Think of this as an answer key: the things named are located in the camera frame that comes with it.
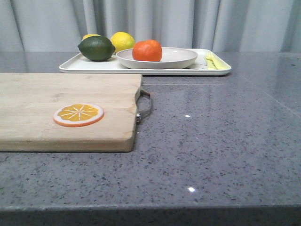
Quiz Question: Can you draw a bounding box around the beige round plate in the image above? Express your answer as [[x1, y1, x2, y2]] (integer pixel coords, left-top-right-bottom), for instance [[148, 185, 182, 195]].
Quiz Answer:
[[116, 47, 198, 69]]

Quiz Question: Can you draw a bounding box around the orange mandarin fruit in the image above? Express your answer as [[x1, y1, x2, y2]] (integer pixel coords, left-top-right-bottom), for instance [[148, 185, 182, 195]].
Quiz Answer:
[[132, 40, 162, 62]]

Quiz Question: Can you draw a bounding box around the white rectangular tray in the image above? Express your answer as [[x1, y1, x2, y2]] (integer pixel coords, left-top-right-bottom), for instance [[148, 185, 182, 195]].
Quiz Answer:
[[59, 48, 232, 76]]

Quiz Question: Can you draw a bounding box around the orange slice toy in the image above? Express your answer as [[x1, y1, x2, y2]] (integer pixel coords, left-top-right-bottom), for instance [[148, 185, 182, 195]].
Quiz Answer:
[[53, 103, 104, 127]]

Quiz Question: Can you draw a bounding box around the yellow lemon right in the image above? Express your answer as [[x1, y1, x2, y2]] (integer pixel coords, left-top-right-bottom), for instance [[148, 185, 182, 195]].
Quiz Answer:
[[111, 32, 135, 53]]

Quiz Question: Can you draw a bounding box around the yellow-green plastic fork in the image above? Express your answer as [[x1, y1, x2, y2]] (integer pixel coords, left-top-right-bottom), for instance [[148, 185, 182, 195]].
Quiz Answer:
[[205, 52, 217, 70]]

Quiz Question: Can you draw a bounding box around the yellow-green plastic knife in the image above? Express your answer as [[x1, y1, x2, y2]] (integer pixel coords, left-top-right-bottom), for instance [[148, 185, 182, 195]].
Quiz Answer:
[[211, 53, 229, 70]]

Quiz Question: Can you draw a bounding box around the green lime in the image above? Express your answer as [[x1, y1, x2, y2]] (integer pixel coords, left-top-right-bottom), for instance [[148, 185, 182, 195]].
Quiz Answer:
[[78, 36, 115, 62]]

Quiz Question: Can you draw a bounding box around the yellow lemon behind lime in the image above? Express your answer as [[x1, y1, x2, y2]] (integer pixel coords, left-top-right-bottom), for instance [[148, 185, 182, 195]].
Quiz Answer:
[[82, 34, 100, 40]]

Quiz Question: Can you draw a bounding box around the wooden cutting board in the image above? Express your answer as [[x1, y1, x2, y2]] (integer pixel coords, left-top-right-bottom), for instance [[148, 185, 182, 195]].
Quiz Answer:
[[0, 73, 142, 152]]

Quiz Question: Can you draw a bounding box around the grey curtain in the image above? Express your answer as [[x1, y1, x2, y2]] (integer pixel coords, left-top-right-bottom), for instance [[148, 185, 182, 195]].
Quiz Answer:
[[0, 0, 301, 52]]

